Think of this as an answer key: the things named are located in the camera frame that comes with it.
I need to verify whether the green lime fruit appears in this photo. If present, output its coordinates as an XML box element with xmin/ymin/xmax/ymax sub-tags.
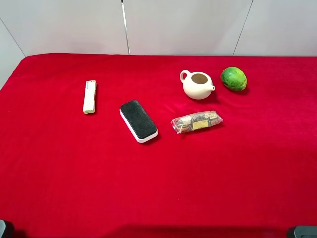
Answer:
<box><xmin>221</xmin><ymin>67</ymin><xmax>247</xmax><ymax>91</ymax></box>

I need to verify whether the black robot base right corner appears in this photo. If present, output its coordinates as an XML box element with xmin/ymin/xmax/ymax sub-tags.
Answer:
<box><xmin>287</xmin><ymin>226</ymin><xmax>317</xmax><ymax>238</ymax></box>

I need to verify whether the black robot base left corner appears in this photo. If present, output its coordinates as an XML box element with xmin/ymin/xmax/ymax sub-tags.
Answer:
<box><xmin>0</xmin><ymin>220</ymin><xmax>14</xmax><ymax>238</ymax></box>

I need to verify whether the black white board eraser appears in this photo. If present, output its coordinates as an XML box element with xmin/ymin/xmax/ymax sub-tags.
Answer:
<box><xmin>119</xmin><ymin>100</ymin><xmax>158</xmax><ymax>143</ymax></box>

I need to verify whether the clear packet of snacks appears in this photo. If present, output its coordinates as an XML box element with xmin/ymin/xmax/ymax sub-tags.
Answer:
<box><xmin>171</xmin><ymin>111</ymin><xmax>223</xmax><ymax>134</ymax></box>

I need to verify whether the cream ceramic teapot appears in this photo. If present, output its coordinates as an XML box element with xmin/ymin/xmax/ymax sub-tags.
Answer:
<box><xmin>180</xmin><ymin>70</ymin><xmax>215</xmax><ymax>100</ymax></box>

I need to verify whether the white green small box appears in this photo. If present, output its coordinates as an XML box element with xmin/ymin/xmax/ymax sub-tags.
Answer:
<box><xmin>83</xmin><ymin>80</ymin><xmax>97</xmax><ymax>114</ymax></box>

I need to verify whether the red velvet tablecloth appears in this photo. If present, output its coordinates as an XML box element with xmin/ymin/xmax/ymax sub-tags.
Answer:
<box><xmin>0</xmin><ymin>53</ymin><xmax>317</xmax><ymax>238</ymax></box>

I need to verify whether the metal wall trim strip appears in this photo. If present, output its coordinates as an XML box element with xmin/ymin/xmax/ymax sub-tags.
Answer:
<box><xmin>121</xmin><ymin>0</ymin><xmax>131</xmax><ymax>55</ymax></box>

